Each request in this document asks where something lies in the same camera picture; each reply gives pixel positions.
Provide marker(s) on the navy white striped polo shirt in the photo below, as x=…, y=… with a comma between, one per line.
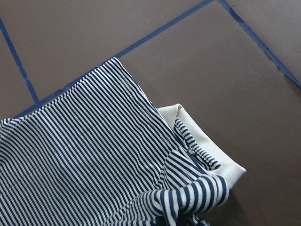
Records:
x=102, y=154

